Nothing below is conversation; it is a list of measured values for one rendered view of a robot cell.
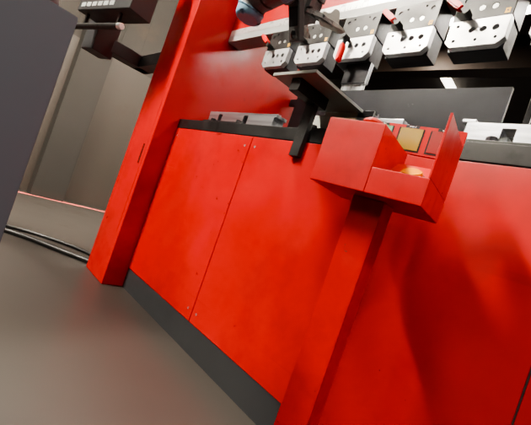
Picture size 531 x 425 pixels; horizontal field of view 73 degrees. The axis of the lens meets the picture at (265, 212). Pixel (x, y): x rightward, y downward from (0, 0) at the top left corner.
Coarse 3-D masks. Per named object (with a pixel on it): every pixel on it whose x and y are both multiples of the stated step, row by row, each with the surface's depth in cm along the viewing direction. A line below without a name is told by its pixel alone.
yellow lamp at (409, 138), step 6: (402, 132) 73; (408, 132) 72; (414, 132) 72; (420, 132) 71; (402, 138) 73; (408, 138) 72; (414, 138) 72; (420, 138) 71; (402, 144) 73; (408, 144) 72; (414, 144) 71; (414, 150) 71
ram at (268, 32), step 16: (336, 0) 136; (352, 0) 130; (400, 0) 115; (416, 0) 111; (432, 0) 107; (272, 16) 162; (352, 16) 128; (256, 32) 168; (272, 32) 159; (240, 48) 186
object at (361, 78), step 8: (352, 64) 127; (360, 64) 124; (368, 64) 122; (352, 72) 126; (360, 72) 124; (368, 72) 122; (344, 80) 128; (352, 80) 125; (360, 80) 123; (368, 80) 123; (344, 88) 128; (352, 88) 125; (360, 88) 123
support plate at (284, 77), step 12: (288, 72) 108; (300, 72) 104; (312, 72) 101; (288, 84) 116; (312, 84) 109; (324, 84) 106; (336, 96) 112; (336, 108) 122; (348, 108) 118; (360, 108) 117
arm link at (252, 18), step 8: (240, 0) 94; (248, 0) 93; (256, 0) 91; (240, 8) 94; (248, 8) 93; (256, 8) 94; (264, 8) 92; (240, 16) 96; (248, 16) 95; (256, 16) 95; (248, 24) 99; (256, 24) 98
